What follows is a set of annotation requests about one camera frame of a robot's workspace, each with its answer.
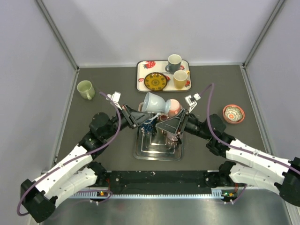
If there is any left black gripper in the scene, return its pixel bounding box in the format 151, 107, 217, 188
103, 103, 152, 140

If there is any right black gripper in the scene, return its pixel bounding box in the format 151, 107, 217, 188
157, 108, 212, 140

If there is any black gold mug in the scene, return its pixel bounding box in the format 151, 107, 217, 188
159, 114, 168, 121

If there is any mauve purple mug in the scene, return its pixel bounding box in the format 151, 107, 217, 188
166, 132, 182, 144

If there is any dark blue mug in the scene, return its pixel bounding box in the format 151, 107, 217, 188
140, 118, 157, 135

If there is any light blue mug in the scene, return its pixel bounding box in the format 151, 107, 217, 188
141, 92, 171, 114

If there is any pink mug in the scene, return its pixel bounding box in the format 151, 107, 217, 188
167, 99, 182, 118

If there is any light green mug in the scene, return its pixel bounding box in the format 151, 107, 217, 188
77, 80, 95, 100

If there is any cream white mug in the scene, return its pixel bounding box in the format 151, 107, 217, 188
138, 102, 145, 112

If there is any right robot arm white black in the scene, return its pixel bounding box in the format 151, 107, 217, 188
156, 109, 300, 206

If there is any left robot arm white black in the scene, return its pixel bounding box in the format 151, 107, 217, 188
18, 105, 155, 223

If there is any yellow mug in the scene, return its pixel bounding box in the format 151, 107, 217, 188
173, 70, 190, 90

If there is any grey green mug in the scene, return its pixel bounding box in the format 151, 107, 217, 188
165, 54, 182, 74

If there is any silver metal tray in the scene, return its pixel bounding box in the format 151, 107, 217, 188
134, 127, 183, 161

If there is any yellow patterned plate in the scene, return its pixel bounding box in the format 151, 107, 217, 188
144, 72, 168, 92

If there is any pink patterned bowl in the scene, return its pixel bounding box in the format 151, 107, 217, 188
222, 104, 245, 124

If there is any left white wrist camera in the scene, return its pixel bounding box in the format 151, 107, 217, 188
106, 91, 122, 110

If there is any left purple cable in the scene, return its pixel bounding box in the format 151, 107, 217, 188
16, 91, 122, 216

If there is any purple cable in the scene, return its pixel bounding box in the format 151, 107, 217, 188
16, 91, 122, 216
199, 82, 300, 174

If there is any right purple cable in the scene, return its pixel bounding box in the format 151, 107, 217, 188
199, 82, 300, 174

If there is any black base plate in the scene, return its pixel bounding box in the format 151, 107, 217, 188
92, 171, 235, 195

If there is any grey slotted cable duct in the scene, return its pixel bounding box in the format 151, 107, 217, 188
70, 189, 237, 200

